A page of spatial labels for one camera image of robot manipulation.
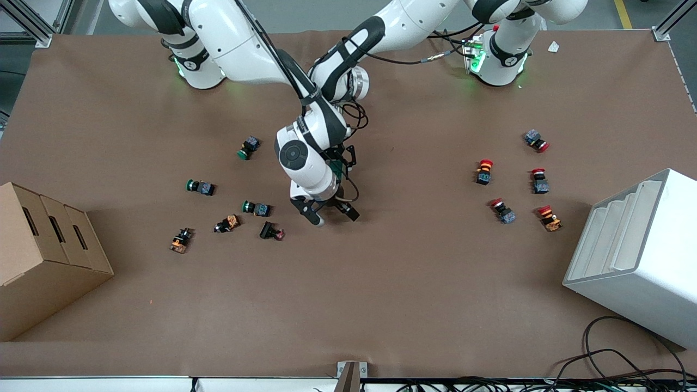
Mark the black button orange body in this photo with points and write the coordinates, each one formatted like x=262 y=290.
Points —
x=227 y=224
x=181 y=240

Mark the black button red lens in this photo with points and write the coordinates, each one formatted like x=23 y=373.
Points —
x=270 y=231

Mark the aluminium frame profile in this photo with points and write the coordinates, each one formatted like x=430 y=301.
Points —
x=32 y=27
x=670 y=24

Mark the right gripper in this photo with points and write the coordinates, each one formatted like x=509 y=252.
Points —
x=345 y=208

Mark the grey metal bracket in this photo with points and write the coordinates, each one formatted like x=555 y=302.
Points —
x=351 y=370

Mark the white table edge rail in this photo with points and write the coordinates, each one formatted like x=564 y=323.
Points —
x=136 y=384

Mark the green load switch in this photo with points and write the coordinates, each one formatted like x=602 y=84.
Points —
x=340 y=169

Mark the white paper scrap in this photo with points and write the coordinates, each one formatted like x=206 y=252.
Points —
x=554 y=47

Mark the red button orange clear body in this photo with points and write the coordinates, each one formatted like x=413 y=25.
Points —
x=549 y=219

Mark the red button blue body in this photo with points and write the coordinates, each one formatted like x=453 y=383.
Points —
x=503 y=211
x=535 y=138
x=540 y=182

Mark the red button orange striped collar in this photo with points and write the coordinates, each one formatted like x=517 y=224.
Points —
x=484 y=172

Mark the brown cardboard box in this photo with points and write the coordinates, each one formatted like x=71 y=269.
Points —
x=32 y=283

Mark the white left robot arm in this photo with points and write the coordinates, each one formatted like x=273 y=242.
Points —
x=414 y=19

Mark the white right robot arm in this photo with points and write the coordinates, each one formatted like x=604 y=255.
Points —
x=228 y=38

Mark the white slotted plastic bin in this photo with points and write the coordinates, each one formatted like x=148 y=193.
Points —
x=642 y=283

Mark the brown paper table cover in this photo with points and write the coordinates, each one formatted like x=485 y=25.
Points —
x=381 y=299

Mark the green button blue body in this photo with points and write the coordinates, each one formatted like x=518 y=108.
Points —
x=256 y=208
x=249 y=147
x=200 y=187

